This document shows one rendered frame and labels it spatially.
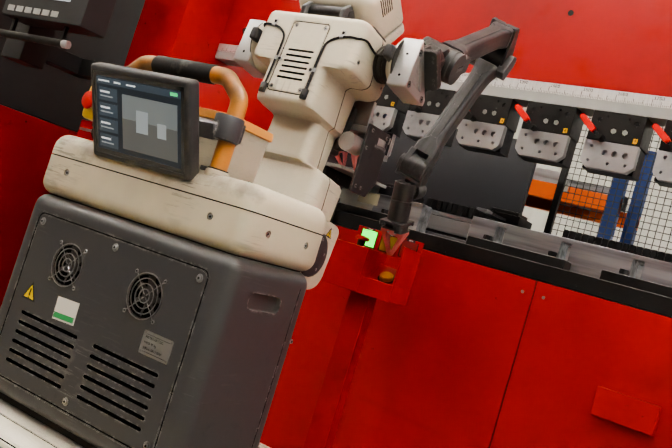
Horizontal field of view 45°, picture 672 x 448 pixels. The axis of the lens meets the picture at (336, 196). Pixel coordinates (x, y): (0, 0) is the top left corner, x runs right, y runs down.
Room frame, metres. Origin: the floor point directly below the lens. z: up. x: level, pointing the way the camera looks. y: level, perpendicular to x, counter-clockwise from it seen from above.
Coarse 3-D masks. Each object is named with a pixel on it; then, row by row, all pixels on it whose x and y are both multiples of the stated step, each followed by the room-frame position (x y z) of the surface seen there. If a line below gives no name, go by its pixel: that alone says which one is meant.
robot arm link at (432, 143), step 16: (480, 64) 2.14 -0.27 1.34; (512, 64) 2.15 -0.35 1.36; (480, 80) 2.13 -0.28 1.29; (464, 96) 2.13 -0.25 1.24; (448, 112) 2.12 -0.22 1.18; (464, 112) 2.14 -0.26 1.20; (432, 128) 2.12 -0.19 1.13; (448, 128) 2.11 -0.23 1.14; (416, 144) 2.12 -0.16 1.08; (432, 144) 2.11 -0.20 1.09; (416, 160) 2.10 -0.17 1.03; (432, 160) 2.11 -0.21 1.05; (416, 176) 2.11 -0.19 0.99
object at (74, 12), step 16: (16, 0) 3.02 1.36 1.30; (32, 0) 2.98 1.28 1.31; (48, 0) 2.93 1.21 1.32; (80, 0) 2.85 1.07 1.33; (96, 0) 2.85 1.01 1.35; (112, 0) 2.91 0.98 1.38; (16, 16) 3.02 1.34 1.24; (32, 16) 2.96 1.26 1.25; (48, 16) 2.92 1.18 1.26; (64, 16) 2.87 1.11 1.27; (80, 16) 2.83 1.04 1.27; (96, 16) 2.87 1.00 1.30; (80, 32) 2.95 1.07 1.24; (96, 32) 2.89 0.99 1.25
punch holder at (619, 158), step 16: (608, 112) 2.23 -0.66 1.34; (608, 128) 2.22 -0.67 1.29; (624, 128) 2.20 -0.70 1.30; (640, 128) 2.17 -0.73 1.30; (592, 144) 2.25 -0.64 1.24; (608, 144) 2.21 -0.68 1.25; (624, 144) 2.19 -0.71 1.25; (640, 144) 2.17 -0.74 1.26; (592, 160) 2.23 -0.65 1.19; (608, 160) 2.21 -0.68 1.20; (624, 160) 2.18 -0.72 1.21; (640, 160) 2.21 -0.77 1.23; (608, 176) 2.28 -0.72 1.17; (624, 176) 2.22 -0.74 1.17
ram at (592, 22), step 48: (240, 0) 3.16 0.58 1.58; (288, 0) 3.01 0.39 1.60; (432, 0) 2.64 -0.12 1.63; (480, 0) 2.53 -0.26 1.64; (528, 0) 2.43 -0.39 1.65; (576, 0) 2.34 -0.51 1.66; (624, 0) 2.26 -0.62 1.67; (528, 48) 2.41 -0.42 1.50; (576, 48) 2.32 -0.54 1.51; (624, 48) 2.24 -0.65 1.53; (528, 96) 2.38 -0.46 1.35
